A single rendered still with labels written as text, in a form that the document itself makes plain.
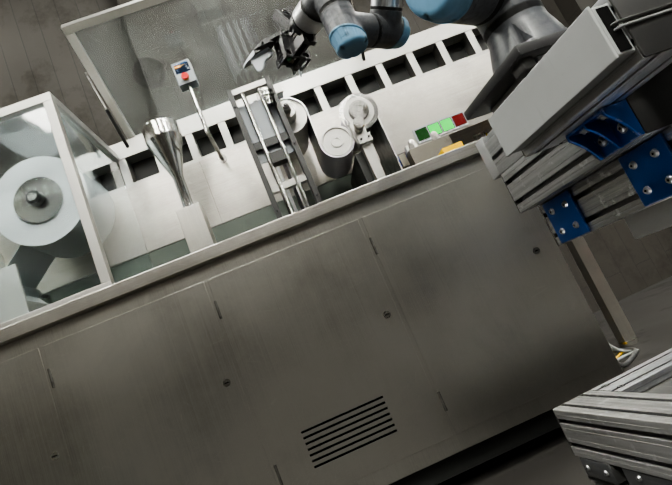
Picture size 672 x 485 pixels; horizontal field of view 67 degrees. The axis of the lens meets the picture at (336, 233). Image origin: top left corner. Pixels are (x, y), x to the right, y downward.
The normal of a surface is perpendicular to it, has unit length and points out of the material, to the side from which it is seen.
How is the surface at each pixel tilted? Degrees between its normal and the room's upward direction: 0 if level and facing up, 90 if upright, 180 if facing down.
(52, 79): 90
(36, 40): 90
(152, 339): 90
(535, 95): 90
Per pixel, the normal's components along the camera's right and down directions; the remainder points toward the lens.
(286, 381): 0.02, -0.22
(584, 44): -0.91, 0.34
